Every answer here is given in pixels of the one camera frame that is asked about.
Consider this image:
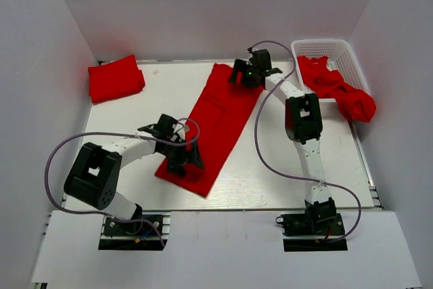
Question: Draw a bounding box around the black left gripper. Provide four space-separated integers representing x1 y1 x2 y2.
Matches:
159 137 204 177

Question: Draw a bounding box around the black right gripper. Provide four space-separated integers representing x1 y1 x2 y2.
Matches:
227 60 258 89

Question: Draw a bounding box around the red t shirt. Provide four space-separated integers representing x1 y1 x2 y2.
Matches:
297 56 376 123
155 64 263 197
88 55 145 104

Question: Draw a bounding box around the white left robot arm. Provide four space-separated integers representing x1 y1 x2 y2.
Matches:
64 114 204 234

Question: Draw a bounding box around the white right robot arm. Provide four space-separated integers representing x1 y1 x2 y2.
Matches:
229 47 336 234

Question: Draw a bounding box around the red t shirt in basket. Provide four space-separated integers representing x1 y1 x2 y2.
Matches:
297 56 376 123

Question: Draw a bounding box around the white plastic laundry basket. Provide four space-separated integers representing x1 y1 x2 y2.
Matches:
290 39 371 105

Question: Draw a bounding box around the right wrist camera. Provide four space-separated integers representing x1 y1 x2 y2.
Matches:
247 47 257 64

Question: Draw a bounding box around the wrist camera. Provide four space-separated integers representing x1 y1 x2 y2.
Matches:
247 47 257 64
170 123 189 143

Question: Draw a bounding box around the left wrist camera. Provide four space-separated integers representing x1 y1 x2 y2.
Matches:
170 123 189 143

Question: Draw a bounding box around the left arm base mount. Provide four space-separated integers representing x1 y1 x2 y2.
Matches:
98 212 170 251

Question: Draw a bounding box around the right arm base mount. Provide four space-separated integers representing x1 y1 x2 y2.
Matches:
275 213 348 252

